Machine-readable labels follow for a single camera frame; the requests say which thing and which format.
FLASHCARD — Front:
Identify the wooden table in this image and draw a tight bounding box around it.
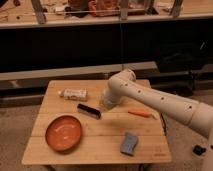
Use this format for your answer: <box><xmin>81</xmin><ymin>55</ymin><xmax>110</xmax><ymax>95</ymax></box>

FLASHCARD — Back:
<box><xmin>22</xmin><ymin>80</ymin><xmax>171</xmax><ymax>165</ymax></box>

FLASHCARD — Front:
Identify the wooden shelf rail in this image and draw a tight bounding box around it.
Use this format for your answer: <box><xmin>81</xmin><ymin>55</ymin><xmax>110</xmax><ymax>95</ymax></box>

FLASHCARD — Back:
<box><xmin>0</xmin><ymin>61</ymin><xmax>157</xmax><ymax>81</ymax></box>

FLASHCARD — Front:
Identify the blue sponge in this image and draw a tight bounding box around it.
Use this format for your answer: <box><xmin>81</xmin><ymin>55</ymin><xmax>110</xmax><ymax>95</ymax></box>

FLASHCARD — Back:
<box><xmin>120</xmin><ymin>132</ymin><xmax>139</xmax><ymax>156</ymax></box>

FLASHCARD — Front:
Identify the white lying bottle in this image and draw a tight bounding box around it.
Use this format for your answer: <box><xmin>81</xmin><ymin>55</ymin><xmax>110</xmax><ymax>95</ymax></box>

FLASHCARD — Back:
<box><xmin>58</xmin><ymin>89</ymin><xmax>87</xmax><ymax>101</ymax></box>

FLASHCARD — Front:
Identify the black object on floor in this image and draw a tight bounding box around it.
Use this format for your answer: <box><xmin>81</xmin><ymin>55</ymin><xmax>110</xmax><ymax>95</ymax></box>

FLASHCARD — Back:
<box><xmin>193</xmin><ymin>145</ymin><xmax>206</xmax><ymax>156</ymax></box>

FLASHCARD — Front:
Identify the black whiteboard eraser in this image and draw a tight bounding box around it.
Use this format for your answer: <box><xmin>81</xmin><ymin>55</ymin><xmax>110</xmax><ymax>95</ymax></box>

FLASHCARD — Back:
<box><xmin>77</xmin><ymin>104</ymin><xmax>101</xmax><ymax>119</ymax></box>

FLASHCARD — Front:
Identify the orange carrot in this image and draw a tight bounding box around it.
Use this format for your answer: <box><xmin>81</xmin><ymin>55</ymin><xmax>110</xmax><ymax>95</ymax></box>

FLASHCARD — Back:
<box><xmin>128</xmin><ymin>109</ymin><xmax>156</xmax><ymax>119</ymax></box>

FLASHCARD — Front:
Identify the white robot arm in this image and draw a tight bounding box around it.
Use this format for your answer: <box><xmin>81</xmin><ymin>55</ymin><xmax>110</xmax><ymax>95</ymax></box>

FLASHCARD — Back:
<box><xmin>101</xmin><ymin>69</ymin><xmax>213</xmax><ymax>171</ymax></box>

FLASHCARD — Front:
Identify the orange bowl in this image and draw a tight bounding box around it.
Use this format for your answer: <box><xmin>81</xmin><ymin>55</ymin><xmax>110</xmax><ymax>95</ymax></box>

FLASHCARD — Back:
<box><xmin>45</xmin><ymin>115</ymin><xmax>82</xmax><ymax>152</ymax></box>

